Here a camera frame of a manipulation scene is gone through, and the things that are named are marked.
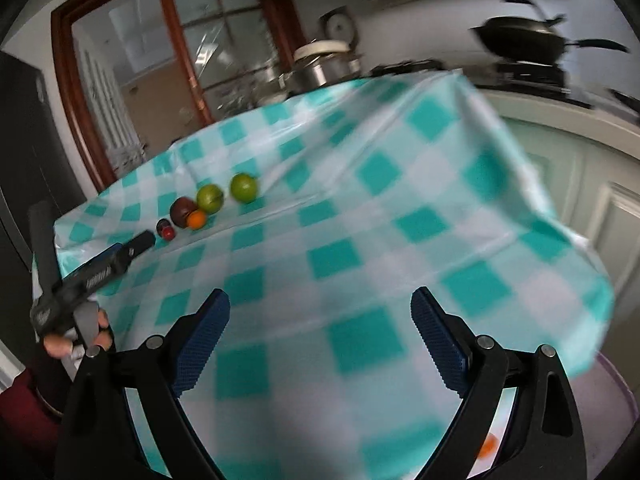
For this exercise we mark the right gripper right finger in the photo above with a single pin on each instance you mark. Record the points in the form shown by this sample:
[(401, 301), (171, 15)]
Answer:
[(543, 437)]

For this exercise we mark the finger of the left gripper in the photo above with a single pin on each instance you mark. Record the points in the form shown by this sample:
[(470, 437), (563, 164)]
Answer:
[(140, 244)]

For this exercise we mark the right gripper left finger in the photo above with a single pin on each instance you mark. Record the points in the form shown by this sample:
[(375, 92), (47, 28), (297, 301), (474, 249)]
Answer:
[(100, 439)]

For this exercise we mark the red tomato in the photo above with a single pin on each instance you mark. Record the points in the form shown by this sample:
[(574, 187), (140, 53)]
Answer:
[(168, 233)]

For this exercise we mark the dark wrinkled fruit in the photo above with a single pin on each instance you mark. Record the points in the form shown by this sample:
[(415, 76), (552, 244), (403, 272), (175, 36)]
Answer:
[(161, 225)]

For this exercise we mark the dark red apple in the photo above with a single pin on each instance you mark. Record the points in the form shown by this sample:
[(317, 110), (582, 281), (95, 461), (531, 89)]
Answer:
[(180, 211)]

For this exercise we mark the large orange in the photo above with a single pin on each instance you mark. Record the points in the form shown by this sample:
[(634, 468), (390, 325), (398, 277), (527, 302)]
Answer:
[(196, 220)]

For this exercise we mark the small orange mandarin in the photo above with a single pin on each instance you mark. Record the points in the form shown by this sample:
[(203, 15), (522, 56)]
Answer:
[(489, 448)]

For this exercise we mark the green apple with stem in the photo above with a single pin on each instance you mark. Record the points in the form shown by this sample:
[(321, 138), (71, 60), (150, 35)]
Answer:
[(244, 188)]

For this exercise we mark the person left hand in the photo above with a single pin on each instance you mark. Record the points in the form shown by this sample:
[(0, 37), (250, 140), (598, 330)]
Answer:
[(59, 346)]

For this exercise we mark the teal pink checkered tablecloth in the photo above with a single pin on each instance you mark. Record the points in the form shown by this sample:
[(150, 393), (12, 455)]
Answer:
[(367, 191)]

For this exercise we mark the steel pot with white lid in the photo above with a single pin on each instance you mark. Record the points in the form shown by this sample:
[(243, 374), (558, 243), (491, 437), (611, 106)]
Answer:
[(321, 64)]

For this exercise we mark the white kitchen cabinet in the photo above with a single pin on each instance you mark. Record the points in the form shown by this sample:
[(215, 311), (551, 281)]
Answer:
[(589, 161)]

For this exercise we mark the black gas stove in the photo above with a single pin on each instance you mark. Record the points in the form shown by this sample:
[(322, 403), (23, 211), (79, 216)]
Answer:
[(543, 81)]

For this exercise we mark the black wok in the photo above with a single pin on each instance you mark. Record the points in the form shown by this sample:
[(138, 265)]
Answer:
[(517, 39)]

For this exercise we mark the brown wooden window frame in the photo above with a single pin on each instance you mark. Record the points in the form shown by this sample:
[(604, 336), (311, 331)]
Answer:
[(137, 75)]

